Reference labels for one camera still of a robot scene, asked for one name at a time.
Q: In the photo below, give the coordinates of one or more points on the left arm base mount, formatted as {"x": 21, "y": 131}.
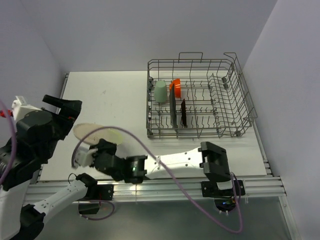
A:
{"x": 98, "y": 198}

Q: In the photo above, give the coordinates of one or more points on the black square floral plate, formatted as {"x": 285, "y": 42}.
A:
{"x": 173, "y": 112}

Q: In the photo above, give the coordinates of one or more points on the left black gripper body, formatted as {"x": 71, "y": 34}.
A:
{"x": 63, "y": 126}

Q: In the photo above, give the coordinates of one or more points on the green cup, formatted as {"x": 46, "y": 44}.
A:
{"x": 160, "y": 91}

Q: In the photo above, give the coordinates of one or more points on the orange bowl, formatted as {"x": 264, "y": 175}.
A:
{"x": 176, "y": 86}

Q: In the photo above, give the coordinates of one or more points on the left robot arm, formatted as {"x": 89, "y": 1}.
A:
{"x": 34, "y": 136}

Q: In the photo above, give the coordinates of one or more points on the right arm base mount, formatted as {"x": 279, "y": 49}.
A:
{"x": 224, "y": 200}

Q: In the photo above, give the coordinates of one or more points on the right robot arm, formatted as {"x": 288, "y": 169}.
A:
{"x": 208, "y": 159}

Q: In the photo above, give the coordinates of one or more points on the grey wire dish rack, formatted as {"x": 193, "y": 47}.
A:
{"x": 217, "y": 97}

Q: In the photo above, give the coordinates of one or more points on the red floral small plate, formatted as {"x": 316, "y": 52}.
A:
{"x": 184, "y": 113}

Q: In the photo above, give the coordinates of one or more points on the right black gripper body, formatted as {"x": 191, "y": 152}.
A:
{"x": 110, "y": 147}

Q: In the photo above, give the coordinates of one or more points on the cream green round plate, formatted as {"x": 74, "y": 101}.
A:
{"x": 110, "y": 135}

